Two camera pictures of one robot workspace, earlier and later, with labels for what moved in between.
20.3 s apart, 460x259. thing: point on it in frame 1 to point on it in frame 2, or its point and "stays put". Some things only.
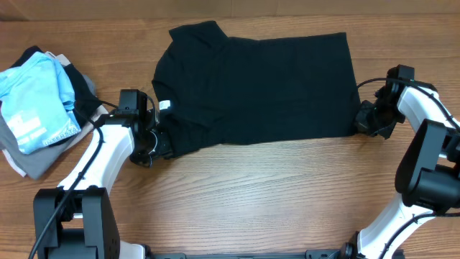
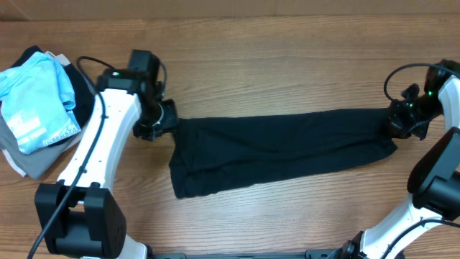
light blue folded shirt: (37, 100) stays put
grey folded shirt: (37, 164) stays put
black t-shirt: (222, 90) to (210, 154)
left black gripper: (165, 144) to (170, 121)
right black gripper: (362, 123) to (397, 126)
